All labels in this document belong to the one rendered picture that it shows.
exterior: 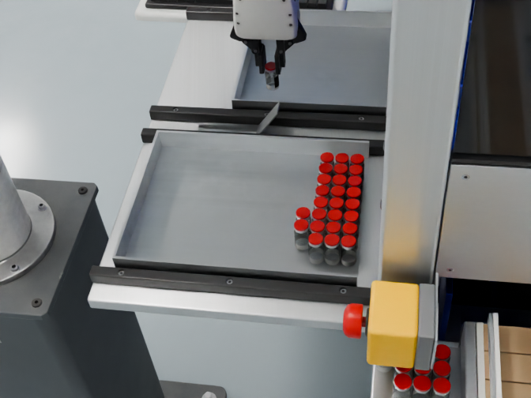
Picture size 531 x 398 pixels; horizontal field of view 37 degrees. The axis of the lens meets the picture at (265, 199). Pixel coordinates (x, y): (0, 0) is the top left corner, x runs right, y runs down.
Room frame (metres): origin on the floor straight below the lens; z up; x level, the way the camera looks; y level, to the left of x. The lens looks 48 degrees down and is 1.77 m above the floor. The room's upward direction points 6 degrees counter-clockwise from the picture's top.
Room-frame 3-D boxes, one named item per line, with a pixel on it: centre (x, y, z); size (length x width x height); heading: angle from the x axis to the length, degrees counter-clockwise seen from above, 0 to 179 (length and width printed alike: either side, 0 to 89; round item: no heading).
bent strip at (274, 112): (0.96, 0.03, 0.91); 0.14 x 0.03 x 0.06; 77
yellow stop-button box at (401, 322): (0.48, -0.14, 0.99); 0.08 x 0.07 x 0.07; 77
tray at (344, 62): (1.08, -0.16, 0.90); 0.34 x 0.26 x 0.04; 77
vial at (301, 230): (0.70, -0.05, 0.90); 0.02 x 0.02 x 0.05
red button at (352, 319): (0.49, -0.09, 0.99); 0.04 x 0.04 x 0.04; 77
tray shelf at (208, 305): (0.94, -0.05, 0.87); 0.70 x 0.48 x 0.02; 167
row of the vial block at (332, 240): (0.75, -0.10, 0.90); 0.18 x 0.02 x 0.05; 167
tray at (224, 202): (0.78, 0.03, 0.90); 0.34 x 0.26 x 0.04; 77
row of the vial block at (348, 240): (0.74, -0.12, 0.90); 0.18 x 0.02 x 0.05; 167
